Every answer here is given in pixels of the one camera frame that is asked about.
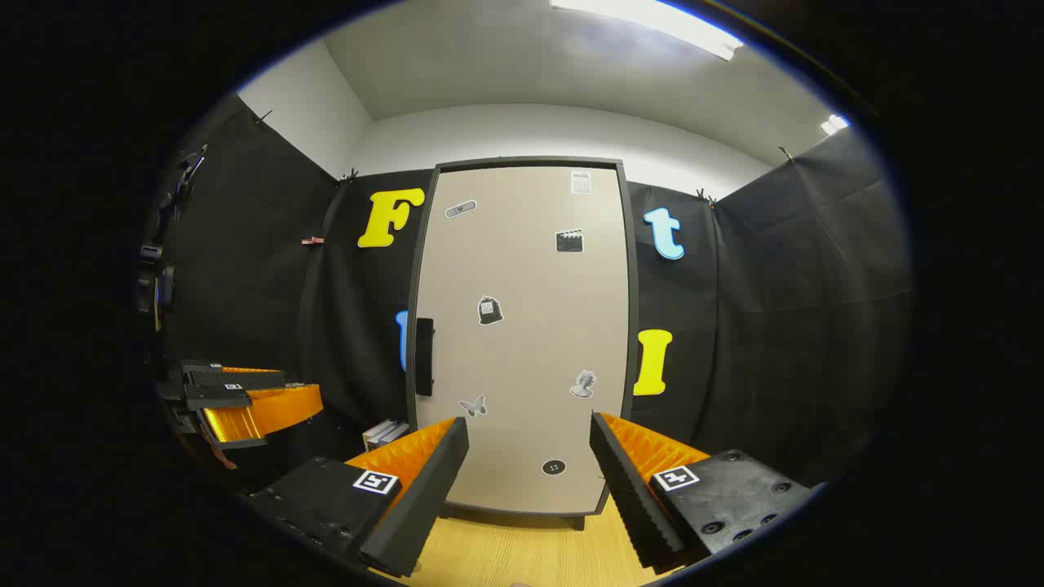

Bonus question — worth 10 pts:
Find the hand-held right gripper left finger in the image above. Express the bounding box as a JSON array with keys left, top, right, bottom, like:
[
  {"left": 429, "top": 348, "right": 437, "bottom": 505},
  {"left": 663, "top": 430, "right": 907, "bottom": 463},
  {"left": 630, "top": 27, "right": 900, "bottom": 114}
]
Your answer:
[{"left": 243, "top": 417, "right": 471, "bottom": 580}]

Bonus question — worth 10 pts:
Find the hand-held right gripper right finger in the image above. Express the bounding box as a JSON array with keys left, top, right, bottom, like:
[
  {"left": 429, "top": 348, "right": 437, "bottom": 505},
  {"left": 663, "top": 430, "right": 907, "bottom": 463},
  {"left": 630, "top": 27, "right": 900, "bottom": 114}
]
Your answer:
[{"left": 587, "top": 411, "right": 816, "bottom": 573}]

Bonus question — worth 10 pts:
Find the black cabinet door handle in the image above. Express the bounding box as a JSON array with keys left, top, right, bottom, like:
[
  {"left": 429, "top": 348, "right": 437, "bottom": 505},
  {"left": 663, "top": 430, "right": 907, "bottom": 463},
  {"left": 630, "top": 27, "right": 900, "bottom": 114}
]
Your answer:
[{"left": 415, "top": 317, "right": 436, "bottom": 398}]

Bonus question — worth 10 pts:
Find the beige cabinet door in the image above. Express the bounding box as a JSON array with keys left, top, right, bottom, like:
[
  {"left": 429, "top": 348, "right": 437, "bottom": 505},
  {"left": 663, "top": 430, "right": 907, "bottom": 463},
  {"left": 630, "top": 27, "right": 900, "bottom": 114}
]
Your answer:
[{"left": 416, "top": 166, "right": 630, "bottom": 516}]

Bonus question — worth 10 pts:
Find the black backdrop cloth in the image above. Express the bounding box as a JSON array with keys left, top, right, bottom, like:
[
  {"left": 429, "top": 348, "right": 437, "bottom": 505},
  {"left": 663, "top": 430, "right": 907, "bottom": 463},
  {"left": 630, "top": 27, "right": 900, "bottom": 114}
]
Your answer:
[{"left": 151, "top": 94, "right": 914, "bottom": 498}]

